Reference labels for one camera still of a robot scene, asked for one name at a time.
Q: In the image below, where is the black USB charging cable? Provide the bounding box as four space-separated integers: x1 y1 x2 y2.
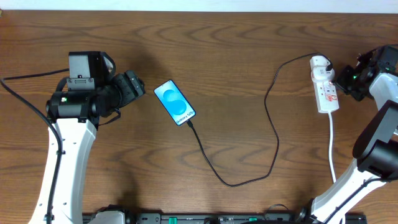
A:
185 52 333 188

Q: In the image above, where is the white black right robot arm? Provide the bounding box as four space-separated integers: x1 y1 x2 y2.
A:
295 44 397 223

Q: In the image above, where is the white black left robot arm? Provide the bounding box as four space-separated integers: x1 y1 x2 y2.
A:
30 51 145 223

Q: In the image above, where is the white power strip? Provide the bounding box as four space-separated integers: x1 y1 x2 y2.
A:
310 55 339 114

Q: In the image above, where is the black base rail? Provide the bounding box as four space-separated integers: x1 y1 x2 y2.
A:
82 212 368 224

